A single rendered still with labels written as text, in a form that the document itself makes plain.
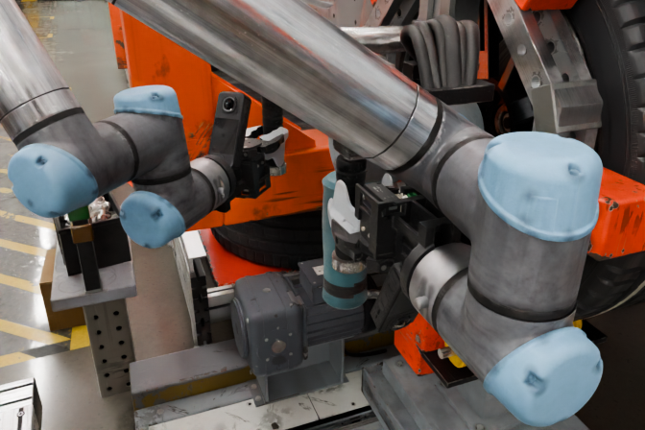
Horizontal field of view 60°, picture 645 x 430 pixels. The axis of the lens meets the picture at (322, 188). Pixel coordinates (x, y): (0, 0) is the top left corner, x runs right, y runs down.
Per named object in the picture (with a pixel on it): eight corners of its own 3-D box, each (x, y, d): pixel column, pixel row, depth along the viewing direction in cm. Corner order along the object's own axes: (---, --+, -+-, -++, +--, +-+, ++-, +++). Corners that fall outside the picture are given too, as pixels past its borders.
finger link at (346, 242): (355, 210, 65) (401, 243, 58) (355, 224, 66) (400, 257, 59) (320, 220, 63) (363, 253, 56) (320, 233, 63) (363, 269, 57)
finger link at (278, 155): (287, 155, 100) (255, 173, 93) (285, 124, 98) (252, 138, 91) (302, 158, 99) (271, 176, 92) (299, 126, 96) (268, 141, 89)
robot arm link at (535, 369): (626, 323, 37) (599, 420, 41) (516, 246, 47) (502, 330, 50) (529, 351, 34) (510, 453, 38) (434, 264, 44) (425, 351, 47)
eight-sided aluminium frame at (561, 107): (551, 370, 79) (639, -53, 57) (513, 382, 77) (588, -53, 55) (380, 210, 125) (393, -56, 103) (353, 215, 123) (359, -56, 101)
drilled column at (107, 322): (139, 388, 155) (117, 256, 138) (101, 397, 152) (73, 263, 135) (136, 365, 163) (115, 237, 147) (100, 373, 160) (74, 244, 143)
